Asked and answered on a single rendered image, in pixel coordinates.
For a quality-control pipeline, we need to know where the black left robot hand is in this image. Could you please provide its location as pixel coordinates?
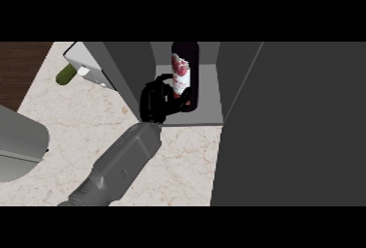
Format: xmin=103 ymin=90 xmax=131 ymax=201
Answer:
xmin=139 ymin=73 xmax=195 ymax=125

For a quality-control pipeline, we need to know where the dark wine bottle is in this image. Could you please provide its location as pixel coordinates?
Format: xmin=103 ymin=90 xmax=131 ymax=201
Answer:
xmin=170 ymin=41 xmax=201 ymax=113

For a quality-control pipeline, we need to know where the grey cabinet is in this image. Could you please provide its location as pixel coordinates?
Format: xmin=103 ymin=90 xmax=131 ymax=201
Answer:
xmin=83 ymin=41 xmax=264 ymax=128

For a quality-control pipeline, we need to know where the pale grey cabinet door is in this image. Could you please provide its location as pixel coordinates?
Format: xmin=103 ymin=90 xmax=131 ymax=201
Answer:
xmin=62 ymin=41 xmax=118 ymax=92

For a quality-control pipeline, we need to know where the pale grey rounded appliance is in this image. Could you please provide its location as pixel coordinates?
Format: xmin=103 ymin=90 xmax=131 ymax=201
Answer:
xmin=0 ymin=104 xmax=52 ymax=184

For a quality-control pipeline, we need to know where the large dark grey door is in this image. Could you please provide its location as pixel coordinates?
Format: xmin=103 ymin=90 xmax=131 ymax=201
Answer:
xmin=208 ymin=41 xmax=366 ymax=207

